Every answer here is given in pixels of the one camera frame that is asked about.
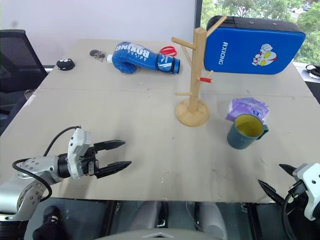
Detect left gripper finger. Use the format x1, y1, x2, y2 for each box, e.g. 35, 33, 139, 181
95, 160, 133, 180
94, 139, 126, 153

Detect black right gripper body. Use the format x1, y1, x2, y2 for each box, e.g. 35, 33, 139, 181
284, 177, 311, 219

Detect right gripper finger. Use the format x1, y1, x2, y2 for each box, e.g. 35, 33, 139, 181
257, 178, 286, 205
278, 163, 298, 179

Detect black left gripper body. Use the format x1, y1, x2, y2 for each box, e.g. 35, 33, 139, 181
79, 145, 101, 177

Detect teal mug yellow inside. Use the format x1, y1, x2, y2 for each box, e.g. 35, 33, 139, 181
226, 113, 270, 150

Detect wooden mug tree stand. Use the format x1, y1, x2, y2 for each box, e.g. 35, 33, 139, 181
171, 16, 228, 127

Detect grey rounded robot leg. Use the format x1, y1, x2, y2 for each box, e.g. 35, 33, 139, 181
131, 201, 164, 229
198, 201, 229, 240

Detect purple plastic packet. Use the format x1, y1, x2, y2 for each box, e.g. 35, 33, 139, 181
225, 97, 270, 124

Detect grey robot torso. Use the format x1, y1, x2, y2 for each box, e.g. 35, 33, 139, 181
94, 224, 209, 240

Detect blue boxing glove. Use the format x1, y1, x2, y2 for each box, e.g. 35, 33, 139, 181
110, 41, 182, 75

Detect small speckled object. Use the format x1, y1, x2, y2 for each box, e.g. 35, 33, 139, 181
23, 89, 37, 101

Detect black round pouch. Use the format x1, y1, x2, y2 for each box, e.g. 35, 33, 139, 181
55, 57, 76, 71

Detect black key bunch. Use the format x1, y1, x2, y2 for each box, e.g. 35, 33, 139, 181
89, 49, 108, 62

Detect red scissors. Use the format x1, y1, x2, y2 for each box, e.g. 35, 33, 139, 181
159, 45, 179, 57

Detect blue kick pad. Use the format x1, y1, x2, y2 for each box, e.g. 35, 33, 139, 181
203, 15, 307, 76

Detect black mesh office chair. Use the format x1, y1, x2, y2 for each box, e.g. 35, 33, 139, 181
0, 29, 49, 126

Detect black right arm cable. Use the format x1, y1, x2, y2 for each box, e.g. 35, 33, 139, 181
280, 186, 301, 240

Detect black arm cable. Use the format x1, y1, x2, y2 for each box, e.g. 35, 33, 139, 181
11, 125, 82, 203
280, 186, 301, 240

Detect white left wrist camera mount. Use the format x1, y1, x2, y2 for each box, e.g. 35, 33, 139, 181
66, 127, 94, 180

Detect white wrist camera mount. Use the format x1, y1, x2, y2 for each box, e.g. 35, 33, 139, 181
291, 162, 320, 221
66, 127, 94, 180

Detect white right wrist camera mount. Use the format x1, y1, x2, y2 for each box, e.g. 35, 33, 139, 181
291, 162, 320, 221

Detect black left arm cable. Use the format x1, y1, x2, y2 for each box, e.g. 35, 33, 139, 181
11, 125, 82, 203

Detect black cable loop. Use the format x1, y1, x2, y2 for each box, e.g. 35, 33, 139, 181
305, 63, 320, 80

